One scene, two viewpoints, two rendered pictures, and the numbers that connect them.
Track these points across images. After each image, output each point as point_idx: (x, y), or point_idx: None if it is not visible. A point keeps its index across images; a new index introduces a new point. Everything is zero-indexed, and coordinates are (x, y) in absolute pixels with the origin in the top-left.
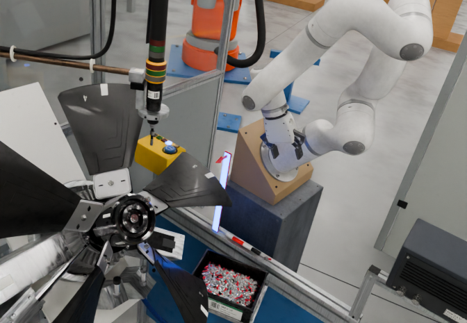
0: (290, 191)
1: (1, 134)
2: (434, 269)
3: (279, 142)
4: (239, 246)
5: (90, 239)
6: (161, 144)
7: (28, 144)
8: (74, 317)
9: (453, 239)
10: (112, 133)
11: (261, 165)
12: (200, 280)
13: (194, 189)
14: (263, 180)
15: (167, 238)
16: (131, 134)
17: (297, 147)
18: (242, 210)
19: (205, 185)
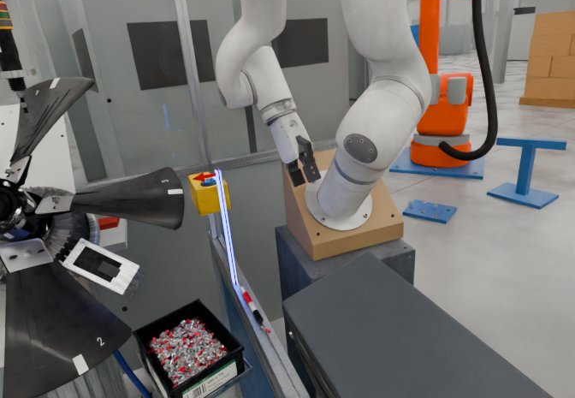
0: (353, 247)
1: (1, 138)
2: (322, 382)
3: (287, 159)
4: (245, 306)
5: None
6: (208, 178)
7: None
8: None
9: (417, 309)
10: (36, 121)
11: (302, 204)
12: (124, 326)
13: (130, 200)
14: (303, 224)
15: (109, 263)
16: (49, 121)
17: (304, 163)
18: (289, 267)
19: (153, 199)
